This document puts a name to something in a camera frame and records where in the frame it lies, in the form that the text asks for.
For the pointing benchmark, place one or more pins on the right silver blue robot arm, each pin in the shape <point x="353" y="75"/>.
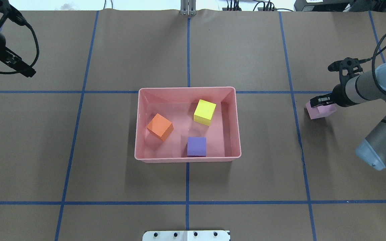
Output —
<point x="357" y="88"/>

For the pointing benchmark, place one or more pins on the purple foam block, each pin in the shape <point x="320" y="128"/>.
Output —
<point x="196" y="146"/>

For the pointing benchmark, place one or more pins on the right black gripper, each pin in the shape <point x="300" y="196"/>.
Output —
<point x="337" y="93"/>

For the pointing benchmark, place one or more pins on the pink plastic bin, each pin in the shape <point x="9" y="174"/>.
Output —
<point x="178" y="104"/>

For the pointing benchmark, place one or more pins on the white camera mast with base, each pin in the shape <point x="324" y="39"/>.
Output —
<point x="186" y="235"/>

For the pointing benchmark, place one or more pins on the pink foam block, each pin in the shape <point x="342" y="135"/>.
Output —
<point x="320" y="111"/>

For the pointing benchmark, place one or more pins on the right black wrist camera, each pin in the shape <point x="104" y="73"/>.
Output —
<point x="350" y="67"/>

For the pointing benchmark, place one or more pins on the orange foam block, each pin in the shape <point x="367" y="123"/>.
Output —
<point x="160" y="127"/>

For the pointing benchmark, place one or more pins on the aluminium frame post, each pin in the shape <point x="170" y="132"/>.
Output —
<point x="188" y="8"/>

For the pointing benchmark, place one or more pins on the yellow foam block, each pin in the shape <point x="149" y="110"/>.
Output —
<point x="204" y="111"/>

